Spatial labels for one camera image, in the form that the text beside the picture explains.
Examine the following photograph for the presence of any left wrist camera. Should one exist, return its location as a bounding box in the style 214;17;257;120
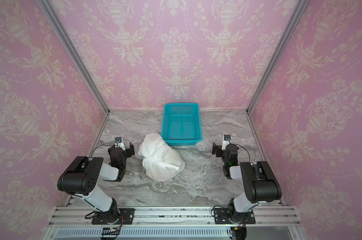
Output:
114;137;125;151

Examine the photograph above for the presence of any aluminium front rail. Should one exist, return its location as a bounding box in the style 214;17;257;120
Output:
48;205;301;227

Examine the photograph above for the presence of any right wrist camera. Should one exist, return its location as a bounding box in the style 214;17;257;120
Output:
222;135;231;151

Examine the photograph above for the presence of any left corner aluminium post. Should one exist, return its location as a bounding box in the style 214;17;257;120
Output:
37;0;110;115

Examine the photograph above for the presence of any perforated white vent strip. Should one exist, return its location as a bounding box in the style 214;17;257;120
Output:
54;227;232;240

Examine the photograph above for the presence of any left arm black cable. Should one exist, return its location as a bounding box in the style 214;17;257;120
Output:
90;143;115;158

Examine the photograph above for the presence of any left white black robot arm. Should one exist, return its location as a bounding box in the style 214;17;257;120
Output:
57;137;135;226

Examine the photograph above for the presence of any right corner aluminium post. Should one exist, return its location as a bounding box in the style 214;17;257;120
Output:
247;0;310;116

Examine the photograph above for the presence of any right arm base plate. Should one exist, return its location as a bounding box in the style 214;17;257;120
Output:
211;208;256;225

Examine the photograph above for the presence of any corner aluminium post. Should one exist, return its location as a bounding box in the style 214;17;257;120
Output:
247;0;310;116
37;0;110;115

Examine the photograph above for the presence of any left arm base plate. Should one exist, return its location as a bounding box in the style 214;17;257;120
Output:
91;208;135;225

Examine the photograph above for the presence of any white plastic bag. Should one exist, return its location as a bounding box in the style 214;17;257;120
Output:
138;133;185;182

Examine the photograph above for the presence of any teal plastic basket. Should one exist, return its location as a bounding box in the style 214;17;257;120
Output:
161;103;203;146

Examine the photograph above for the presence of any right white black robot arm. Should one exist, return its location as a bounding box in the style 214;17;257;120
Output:
212;141;282;224

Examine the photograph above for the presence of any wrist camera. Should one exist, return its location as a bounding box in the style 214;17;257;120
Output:
222;135;231;151
114;137;125;151

